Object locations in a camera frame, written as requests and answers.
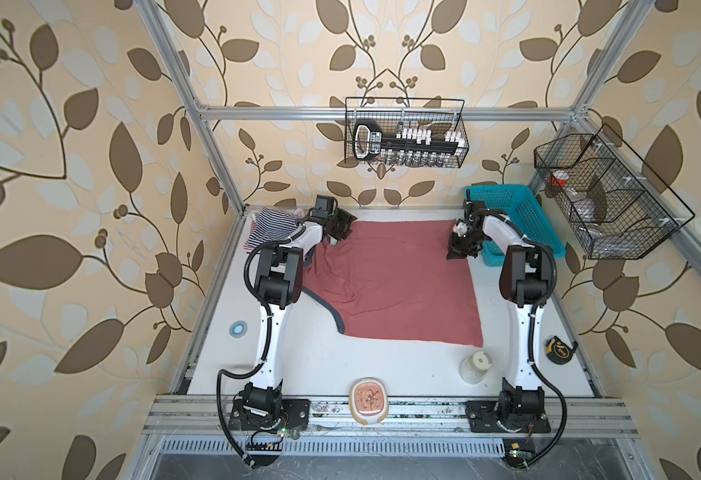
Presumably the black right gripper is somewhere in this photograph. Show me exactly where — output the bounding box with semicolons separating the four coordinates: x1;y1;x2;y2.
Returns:
446;229;485;258

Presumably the blue white striped tank top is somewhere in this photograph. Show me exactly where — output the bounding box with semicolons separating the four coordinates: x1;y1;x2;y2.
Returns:
244;207;302;251

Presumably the maroon red garment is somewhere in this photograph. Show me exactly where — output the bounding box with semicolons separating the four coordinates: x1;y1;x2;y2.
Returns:
302;220;483;347

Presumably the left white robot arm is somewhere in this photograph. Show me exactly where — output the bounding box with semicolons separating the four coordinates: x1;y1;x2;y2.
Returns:
214;195;356;469

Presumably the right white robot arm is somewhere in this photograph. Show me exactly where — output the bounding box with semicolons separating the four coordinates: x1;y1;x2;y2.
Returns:
447;200;568;470

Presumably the teal plastic basket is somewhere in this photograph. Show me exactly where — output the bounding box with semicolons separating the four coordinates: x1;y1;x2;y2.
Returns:
464;185;565;259

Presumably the black socket tool set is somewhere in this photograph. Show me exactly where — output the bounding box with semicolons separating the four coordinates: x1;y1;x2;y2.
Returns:
346;119;469;168

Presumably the blue tape roll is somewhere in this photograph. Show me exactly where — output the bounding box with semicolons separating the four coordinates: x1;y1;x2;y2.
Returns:
230;321;248;339

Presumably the black yellow tape measure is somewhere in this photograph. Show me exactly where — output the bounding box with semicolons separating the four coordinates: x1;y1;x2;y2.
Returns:
545;336;578;365

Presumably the pink oval container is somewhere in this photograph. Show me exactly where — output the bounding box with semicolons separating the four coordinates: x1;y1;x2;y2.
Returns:
348;378;389;426

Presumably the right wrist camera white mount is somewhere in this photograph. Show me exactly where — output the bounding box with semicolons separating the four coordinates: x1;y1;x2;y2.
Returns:
452;220;469;237

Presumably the black wire basket back wall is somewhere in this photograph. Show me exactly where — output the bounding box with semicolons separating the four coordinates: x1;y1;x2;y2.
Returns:
344;96;469;169

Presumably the black wire basket wall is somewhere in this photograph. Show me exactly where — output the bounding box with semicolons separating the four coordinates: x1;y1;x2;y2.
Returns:
534;123;695;260
344;96;469;169

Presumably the black wire basket right wall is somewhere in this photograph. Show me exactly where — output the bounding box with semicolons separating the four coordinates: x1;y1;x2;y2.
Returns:
534;123;695;260

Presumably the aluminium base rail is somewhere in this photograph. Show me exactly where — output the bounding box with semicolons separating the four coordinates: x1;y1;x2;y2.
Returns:
142;395;637;459

